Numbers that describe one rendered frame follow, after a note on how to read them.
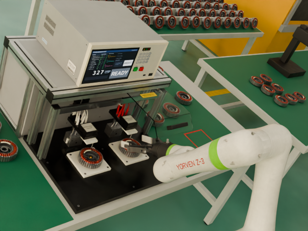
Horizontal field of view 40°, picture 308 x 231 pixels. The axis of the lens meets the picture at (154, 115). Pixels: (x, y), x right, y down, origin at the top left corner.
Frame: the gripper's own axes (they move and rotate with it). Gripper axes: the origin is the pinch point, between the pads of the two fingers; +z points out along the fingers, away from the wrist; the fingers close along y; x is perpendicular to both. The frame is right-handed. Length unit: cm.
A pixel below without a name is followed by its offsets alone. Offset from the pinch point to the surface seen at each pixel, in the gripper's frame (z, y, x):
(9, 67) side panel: 35, 44, -36
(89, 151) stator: 4.4, 23.0, 1.0
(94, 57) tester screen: -8, 28, -43
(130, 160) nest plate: -2.1, 3.9, 8.3
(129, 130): 1.9, 1.2, -5.0
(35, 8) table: 184, -55, -62
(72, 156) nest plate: 7.9, 30.1, 2.4
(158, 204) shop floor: 47, -66, 72
